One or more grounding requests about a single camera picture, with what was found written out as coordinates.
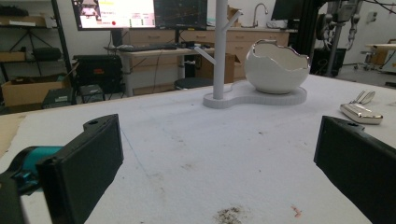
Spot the black metal shelf rack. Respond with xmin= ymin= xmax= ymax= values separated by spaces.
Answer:
xmin=0 ymin=0 xmax=77 ymax=106

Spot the black floor box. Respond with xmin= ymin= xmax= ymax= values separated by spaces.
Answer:
xmin=310 ymin=48 xmax=347 ymax=77

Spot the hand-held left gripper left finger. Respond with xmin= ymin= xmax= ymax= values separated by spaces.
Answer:
xmin=35 ymin=114 xmax=124 ymax=224

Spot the dark flat equipment box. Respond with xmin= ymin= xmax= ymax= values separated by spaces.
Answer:
xmin=41 ymin=87 xmax=75 ymax=109

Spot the light wooden desk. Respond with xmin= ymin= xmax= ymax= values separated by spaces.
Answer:
xmin=119 ymin=47 xmax=217 ymax=98

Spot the black angled monitor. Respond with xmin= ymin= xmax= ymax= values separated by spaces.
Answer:
xmin=271 ymin=0 xmax=301 ymax=21

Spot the grey robot on stand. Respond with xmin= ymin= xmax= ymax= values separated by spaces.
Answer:
xmin=315 ymin=0 xmax=366 ymax=77

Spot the white eggshell-shaped bowl silver rim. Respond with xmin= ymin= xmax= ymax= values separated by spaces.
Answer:
xmin=244 ymin=39 xmax=312 ymax=95

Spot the metal sink faucet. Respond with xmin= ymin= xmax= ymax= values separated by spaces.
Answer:
xmin=242 ymin=2 xmax=269 ymax=29

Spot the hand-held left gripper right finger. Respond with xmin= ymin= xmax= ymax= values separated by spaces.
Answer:
xmin=313 ymin=116 xmax=396 ymax=224

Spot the black keyboard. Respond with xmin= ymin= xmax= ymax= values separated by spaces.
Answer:
xmin=117 ymin=43 xmax=178 ymax=53

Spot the bright computer monitor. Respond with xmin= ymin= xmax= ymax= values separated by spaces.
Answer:
xmin=71 ymin=0 xmax=157 ymax=32

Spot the black rolled mat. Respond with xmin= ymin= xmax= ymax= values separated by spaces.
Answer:
xmin=32 ymin=47 xmax=63 ymax=62

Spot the silver metal bar clip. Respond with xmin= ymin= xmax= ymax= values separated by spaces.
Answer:
xmin=339 ymin=103 xmax=384 ymax=126

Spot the white jewelry tree stand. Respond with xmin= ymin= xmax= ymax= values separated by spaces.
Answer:
xmin=194 ymin=0 xmax=308 ymax=110

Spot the dark computer monitor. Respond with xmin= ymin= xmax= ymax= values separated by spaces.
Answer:
xmin=153 ymin=0 xmax=209 ymax=31

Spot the small dark equipment box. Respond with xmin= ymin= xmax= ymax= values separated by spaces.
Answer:
xmin=78 ymin=84 xmax=106 ymax=104

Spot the wooden cabinet counter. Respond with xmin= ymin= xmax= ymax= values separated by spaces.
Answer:
xmin=123 ymin=27 xmax=298 ymax=82

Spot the large open cardboard box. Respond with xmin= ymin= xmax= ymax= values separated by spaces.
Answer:
xmin=1 ymin=75 xmax=72 ymax=108

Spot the brown cardboard box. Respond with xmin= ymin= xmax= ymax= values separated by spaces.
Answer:
xmin=195 ymin=52 xmax=241 ymax=85

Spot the black equipment case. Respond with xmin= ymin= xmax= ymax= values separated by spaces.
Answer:
xmin=72 ymin=54 xmax=123 ymax=94

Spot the silver metal loop clip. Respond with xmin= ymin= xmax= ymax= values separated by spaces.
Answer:
xmin=349 ymin=90 xmax=376 ymax=105

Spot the round black stool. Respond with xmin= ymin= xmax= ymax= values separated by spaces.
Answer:
xmin=174 ymin=77 xmax=215 ymax=91

